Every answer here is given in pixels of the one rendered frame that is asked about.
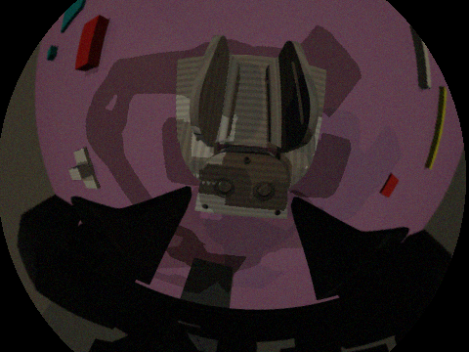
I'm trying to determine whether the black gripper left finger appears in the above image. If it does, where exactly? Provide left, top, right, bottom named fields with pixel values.
left=71, top=187, right=192, bottom=285

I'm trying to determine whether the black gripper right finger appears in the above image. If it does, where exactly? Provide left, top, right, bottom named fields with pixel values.
left=290, top=197, right=410, bottom=301

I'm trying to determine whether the olive yellow flat bar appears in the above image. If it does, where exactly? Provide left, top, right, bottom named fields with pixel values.
left=423, top=86, right=448, bottom=169

